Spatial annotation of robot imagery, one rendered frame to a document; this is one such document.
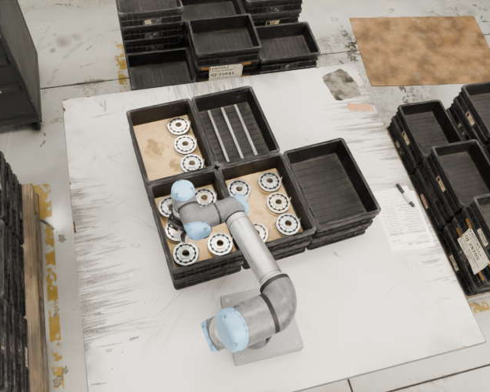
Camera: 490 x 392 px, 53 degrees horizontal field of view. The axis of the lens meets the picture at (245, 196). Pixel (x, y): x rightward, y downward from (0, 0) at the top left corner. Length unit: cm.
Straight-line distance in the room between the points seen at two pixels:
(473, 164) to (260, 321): 213
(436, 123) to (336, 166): 127
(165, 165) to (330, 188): 75
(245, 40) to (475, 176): 161
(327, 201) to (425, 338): 69
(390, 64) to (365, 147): 159
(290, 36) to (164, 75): 88
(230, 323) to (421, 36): 346
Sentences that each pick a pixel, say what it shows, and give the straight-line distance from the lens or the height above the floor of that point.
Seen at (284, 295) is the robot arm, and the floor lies 139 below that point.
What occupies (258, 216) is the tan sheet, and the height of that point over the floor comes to 83.
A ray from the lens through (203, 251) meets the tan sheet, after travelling 201.
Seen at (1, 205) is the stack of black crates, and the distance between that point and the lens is 267.
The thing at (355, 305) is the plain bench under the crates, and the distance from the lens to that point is 217.
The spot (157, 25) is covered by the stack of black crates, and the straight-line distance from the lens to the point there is 333.
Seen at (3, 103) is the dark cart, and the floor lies 31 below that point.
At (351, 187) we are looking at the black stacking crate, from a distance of 226.
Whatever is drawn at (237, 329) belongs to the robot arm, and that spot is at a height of 140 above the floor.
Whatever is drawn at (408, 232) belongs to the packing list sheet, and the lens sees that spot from 239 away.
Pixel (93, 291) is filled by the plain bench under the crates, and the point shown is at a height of 70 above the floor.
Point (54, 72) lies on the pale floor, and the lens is 381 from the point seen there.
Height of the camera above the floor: 268
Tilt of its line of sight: 60 degrees down
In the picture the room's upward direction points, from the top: 10 degrees clockwise
